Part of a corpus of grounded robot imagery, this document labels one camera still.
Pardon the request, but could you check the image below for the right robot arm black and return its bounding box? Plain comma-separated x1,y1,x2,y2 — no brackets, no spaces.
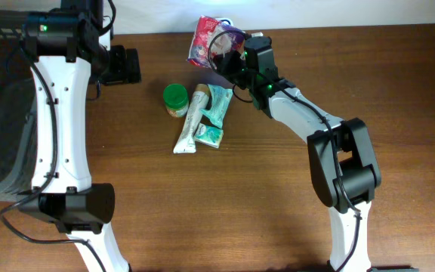
208,36,381,271

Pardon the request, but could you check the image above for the white tube package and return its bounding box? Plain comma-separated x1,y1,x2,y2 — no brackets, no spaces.
173,84,211,154

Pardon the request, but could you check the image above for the teal pouch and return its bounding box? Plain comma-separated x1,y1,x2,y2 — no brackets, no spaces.
200,85,233,128

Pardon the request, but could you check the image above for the grey plastic basket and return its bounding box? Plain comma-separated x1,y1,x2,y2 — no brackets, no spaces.
0,11,37,202

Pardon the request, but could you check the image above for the green lid jar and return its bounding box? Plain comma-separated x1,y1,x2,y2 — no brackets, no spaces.
163,84,190,118

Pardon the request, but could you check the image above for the red purple tissue pack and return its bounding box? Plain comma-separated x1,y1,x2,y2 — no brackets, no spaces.
187,16,246,68

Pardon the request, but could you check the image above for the green white pocket tissue pack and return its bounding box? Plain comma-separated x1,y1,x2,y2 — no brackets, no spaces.
193,123,224,148

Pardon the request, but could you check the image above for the white barcode scanner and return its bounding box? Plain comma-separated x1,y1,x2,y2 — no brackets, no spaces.
216,17,234,26

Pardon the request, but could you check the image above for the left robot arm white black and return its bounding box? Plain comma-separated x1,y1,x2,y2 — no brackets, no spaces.
14,1,140,271

